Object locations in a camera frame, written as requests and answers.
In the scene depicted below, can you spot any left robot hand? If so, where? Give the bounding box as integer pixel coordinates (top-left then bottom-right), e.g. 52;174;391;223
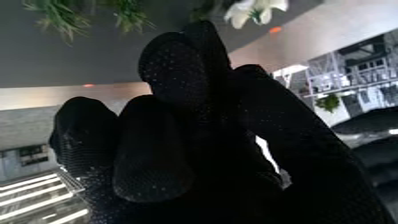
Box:
329;107;398;136

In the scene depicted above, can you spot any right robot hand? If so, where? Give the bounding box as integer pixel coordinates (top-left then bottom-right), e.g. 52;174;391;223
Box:
48;20;398;224

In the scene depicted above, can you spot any dark mat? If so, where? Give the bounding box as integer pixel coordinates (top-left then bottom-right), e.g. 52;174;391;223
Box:
0;0;327;88

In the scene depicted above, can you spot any small white flower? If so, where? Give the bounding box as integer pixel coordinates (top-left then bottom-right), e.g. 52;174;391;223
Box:
190;0;292;30

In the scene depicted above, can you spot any green sprig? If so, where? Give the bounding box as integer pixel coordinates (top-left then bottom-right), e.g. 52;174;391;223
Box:
22;0;93;43
107;0;157;35

